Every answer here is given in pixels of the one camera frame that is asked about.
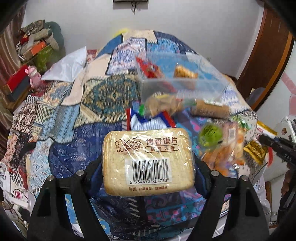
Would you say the green white snack packet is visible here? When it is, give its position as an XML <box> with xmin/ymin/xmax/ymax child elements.
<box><xmin>231</xmin><ymin>115</ymin><xmax>253</xmax><ymax>133</ymax></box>

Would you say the red box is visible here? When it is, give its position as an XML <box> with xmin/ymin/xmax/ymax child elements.
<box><xmin>3</xmin><ymin>65</ymin><xmax>31</xmax><ymax>93</ymax></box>

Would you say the patchwork blanket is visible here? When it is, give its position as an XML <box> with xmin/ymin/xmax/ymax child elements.
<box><xmin>0</xmin><ymin>29</ymin><xmax>259</xmax><ymax>241</ymax></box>

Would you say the toasted bread slice packet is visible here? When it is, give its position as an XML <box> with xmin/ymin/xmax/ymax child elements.
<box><xmin>102</xmin><ymin>127</ymin><xmax>196</xmax><ymax>197</ymax></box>

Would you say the dark box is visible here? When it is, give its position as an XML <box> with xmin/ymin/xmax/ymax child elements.
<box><xmin>6</xmin><ymin>85</ymin><xmax>31</xmax><ymax>103</ymax></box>

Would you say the white cardboard box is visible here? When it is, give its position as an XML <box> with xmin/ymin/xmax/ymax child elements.
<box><xmin>275</xmin><ymin>115</ymin><xmax>296</xmax><ymax>140</ymax></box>

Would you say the blue white snack packet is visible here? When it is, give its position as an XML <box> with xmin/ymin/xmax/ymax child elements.
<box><xmin>127</xmin><ymin>108</ymin><xmax>176</xmax><ymax>131</ymax></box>

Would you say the white plastic bag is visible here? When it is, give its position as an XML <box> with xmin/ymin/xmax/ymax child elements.
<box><xmin>42</xmin><ymin>46</ymin><xmax>88</xmax><ymax>81</ymax></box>

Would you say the clear plastic box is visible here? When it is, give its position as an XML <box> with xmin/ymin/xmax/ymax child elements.
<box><xmin>135</xmin><ymin>50</ymin><xmax>230</xmax><ymax>103</ymax></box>

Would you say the pink white cabinet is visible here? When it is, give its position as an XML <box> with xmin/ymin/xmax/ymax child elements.
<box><xmin>275</xmin><ymin>42</ymin><xmax>296</xmax><ymax>130</ymax></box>

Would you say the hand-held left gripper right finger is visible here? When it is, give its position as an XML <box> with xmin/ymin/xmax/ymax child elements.
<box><xmin>192</xmin><ymin>156</ymin><xmax>270</xmax><ymax>241</ymax></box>

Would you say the wooden door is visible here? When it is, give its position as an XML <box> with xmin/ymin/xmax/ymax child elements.
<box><xmin>238</xmin><ymin>0</ymin><xmax>296</xmax><ymax>112</ymax></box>

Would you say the pink plush toy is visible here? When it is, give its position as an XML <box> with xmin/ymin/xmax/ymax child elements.
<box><xmin>28</xmin><ymin>65</ymin><xmax>42</xmax><ymax>88</ymax></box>

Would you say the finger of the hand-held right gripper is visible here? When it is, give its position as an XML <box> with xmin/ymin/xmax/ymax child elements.
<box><xmin>258</xmin><ymin>134</ymin><xmax>296</xmax><ymax>151</ymax></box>
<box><xmin>272</xmin><ymin>146</ymin><xmax>296</xmax><ymax>170</ymax></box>

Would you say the green bag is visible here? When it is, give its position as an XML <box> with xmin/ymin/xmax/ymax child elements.
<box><xmin>35</xmin><ymin>45</ymin><xmax>56</xmax><ymax>73</ymax></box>

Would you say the gold snack packet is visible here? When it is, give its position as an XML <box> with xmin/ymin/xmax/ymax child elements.
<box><xmin>243</xmin><ymin>140</ymin><xmax>269</xmax><ymax>165</ymax></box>

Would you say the brown cracker packet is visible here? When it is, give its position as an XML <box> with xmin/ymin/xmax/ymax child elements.
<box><xmin>144</xmin><ymin>94</ymin><xmax>185</xmax><ymax>116</ymax></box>

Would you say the camouflage cloth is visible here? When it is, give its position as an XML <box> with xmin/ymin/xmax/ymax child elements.
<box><xmin>21</xmin><ymin>20</ymin><xmax>45</xmax><ymax>35</ymax></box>

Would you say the teal cushion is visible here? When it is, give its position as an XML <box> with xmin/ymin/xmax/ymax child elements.
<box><xmin>44</xmin><ymin>21</ymin><xmax>66</xmax><ymax>56</ymax></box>

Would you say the yellow white snack bag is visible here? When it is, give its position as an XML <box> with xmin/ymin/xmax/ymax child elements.
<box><xmin>253</xmin><ymin>120</ymin><xmax>278</xmax><ymax>142</ymax></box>

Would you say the person's right hand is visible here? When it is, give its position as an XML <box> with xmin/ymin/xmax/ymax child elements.
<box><xmin>281</xmin><ymin>170</ymin><xmax>292</xmax><ymax>197</ymax></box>

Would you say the striped brown curtain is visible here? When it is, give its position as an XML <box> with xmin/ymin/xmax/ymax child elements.
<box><xmin>0</xmin><ymin>5</ymin><xmax>26</xmax><ymax>139</ymax></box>

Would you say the grey striped cloth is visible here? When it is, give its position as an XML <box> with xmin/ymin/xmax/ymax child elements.
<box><xmin>17</xmin><ymin>29</ymin><xmax>59</xmax><ymax>56</ymax></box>

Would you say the red snack packet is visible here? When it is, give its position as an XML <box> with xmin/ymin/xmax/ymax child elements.
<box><xmin>136</xmin><ymin>57</ymin><xmax>166</xmax><ymax>79</ymax></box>

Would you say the grey chair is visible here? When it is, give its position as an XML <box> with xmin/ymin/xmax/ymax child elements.
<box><xmin>246</xmin><ymin>88</ymin><xmax>266</xmax><ymax>109</ymax></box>

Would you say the orange box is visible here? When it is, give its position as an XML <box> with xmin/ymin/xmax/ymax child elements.
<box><xmin>23</xmin><ymin>42</ymin><xmax>47</xmax><ymax>56</ymax></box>

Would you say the brown biscuit tube packet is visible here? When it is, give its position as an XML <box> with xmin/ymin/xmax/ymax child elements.
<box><xmin>190</xmin><ymin>100</ymin><xmax>232</xmax><ymax>120</ymax></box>

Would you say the round cookie packet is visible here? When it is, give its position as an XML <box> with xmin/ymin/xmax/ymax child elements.
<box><xmin>173</xmin><ymin>65</ymin><xmax>199</xmax><ymax>79</ymax></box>

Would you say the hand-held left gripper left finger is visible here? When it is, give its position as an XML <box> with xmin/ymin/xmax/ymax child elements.
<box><xmin>26</xmin><ymin>156</ymin><xmax>104</xmax><ymax>241</ymax></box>

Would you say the yellow object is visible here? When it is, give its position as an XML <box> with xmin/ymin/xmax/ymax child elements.
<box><xmin>114</xmin><ymin>28</ymin><xmax>130</xmax><ymax>37</ymax></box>

